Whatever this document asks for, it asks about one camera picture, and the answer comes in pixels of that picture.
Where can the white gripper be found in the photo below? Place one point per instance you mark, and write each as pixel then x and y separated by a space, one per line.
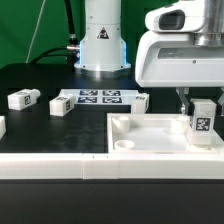
pixel 172 60

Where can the white square tabletop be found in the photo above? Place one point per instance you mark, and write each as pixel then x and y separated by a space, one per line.
pixel 155 133

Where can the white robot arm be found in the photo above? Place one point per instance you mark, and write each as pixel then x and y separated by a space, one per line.
pixel 103 51

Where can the paper sheet with tags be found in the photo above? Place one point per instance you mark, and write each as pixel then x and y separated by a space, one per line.
pixel 101 96

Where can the white obstacle fence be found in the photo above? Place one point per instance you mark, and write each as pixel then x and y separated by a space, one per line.
pixel 200 165

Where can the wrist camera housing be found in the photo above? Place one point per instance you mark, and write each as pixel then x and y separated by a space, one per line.
pixel 182 16

